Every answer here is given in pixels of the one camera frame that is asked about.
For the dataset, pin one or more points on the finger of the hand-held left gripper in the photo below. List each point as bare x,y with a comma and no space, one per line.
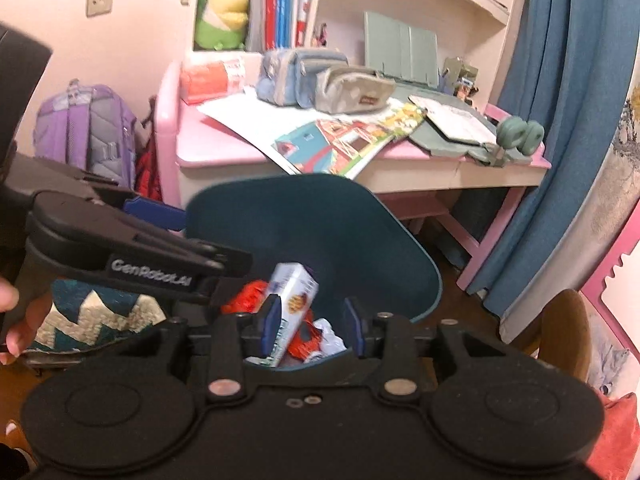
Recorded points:
225,259
152,211

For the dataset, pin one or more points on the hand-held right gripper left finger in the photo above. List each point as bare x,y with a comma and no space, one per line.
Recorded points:
270,322

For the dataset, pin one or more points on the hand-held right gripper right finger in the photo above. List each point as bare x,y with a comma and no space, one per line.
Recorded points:
352,325

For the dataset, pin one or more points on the white tissue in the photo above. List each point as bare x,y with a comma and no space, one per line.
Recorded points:
330,335

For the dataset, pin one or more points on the white printed carton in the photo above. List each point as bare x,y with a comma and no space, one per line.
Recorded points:
290,300

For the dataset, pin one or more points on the dark teal trash bin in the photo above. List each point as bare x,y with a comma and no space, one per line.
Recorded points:
325,220

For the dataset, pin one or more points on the person's left hand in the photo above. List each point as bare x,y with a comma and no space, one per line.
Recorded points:
25,325

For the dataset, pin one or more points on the red black backpack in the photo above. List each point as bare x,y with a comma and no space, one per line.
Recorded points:
147,170

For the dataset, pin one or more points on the pink desk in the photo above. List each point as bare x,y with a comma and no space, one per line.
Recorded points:
210,145

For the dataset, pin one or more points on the purple grey backpack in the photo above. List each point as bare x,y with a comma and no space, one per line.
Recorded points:
80,130

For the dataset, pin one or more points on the teal cream zigzag quilt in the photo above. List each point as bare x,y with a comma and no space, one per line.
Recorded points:
90,315

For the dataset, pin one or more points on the orange tissue pack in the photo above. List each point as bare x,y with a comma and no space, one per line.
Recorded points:
210,77

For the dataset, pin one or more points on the colourful picture book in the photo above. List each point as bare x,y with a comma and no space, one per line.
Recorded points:
345,142

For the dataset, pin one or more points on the blue pencil case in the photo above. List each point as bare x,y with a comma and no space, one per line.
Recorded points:
295,75

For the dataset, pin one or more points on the yellow green plush toy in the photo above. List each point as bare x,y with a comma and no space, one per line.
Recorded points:
222,15

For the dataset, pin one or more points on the grey pencil case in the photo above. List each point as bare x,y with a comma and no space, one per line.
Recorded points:
350,91

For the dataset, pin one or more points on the wooden chair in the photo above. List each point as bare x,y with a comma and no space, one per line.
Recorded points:
565,330

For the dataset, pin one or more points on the grey green folder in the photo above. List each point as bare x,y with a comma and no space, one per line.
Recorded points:
450,125

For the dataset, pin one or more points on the row of upright books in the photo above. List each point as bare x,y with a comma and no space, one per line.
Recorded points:
282,0

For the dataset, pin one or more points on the green headphones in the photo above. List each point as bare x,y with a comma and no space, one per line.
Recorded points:
517,135

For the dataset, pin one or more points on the pink white foam mat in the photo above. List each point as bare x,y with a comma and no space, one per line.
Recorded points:
620,290

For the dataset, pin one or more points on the green folding tablet case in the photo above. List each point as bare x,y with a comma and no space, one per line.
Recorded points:
400,45

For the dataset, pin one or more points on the grey printed hanging cloth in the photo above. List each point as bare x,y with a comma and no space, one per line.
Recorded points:
600,200

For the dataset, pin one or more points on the blue curtain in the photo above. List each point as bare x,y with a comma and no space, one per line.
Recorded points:
550,110

